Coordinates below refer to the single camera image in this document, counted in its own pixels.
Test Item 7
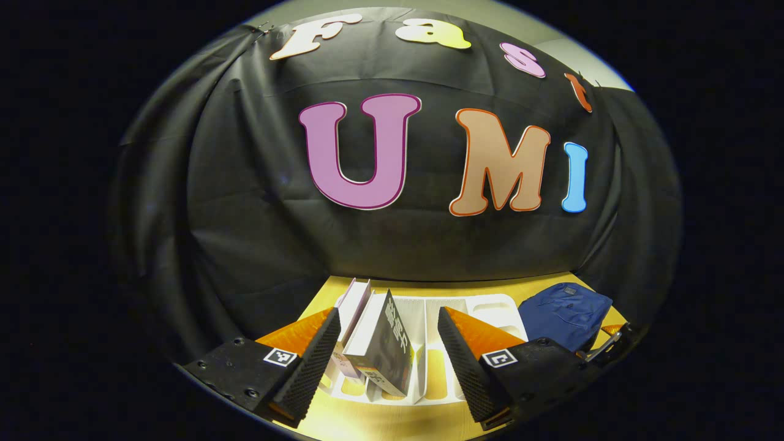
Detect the blue schoolbag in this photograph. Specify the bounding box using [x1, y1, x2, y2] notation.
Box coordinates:
[518, 282, 613, 353]

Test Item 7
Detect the pink purple cover book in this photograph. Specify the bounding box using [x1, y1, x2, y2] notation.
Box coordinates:
[328, 279, 374, 377]

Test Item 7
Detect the black backdrop cloth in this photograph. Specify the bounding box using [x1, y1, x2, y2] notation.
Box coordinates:
[110, 6, 684, 368]

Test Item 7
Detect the dark cover book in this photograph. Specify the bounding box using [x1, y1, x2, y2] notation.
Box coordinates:
[342, 289, 416, 398]

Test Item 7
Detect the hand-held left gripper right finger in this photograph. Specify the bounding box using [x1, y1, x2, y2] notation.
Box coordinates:
[437, 306, 607, 432]

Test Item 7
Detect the white plastic bookshelf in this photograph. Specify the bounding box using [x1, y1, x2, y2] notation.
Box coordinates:
[318, 293, 529, 406]

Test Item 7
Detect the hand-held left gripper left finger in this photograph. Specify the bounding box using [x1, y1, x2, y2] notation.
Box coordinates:
[183, 306, 342, 429]

